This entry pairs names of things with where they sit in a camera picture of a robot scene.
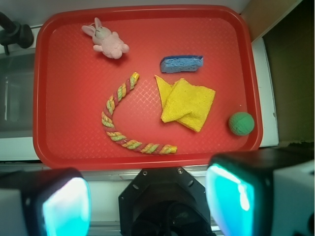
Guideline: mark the red plastic tray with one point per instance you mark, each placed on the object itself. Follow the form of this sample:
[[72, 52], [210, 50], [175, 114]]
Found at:
[[72, 83]]

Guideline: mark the pink plush bunny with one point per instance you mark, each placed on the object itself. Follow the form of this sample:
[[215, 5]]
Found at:
[[105, 41]]

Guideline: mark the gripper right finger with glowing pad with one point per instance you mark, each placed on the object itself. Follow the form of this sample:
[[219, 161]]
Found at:
[[267, 192]]

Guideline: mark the yellow folded cloth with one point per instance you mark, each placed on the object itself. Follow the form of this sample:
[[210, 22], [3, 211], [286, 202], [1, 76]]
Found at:
[[185, 103]]

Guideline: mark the blue sponge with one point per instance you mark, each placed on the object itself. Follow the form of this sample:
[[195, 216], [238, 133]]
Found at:
[[181, 63]]

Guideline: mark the multicolour twisted rope toy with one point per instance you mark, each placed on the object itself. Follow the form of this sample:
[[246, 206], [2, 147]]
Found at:
[[116, 136]]

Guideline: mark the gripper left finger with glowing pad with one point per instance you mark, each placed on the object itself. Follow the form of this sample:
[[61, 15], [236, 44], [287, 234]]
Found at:
[[44, 203]]

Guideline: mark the green rubber ball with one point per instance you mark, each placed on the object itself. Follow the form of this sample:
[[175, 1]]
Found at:
[[241, 123]]

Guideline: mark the black octagonal mount base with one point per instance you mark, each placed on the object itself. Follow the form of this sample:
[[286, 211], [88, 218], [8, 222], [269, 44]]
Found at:
[[164, 202]]

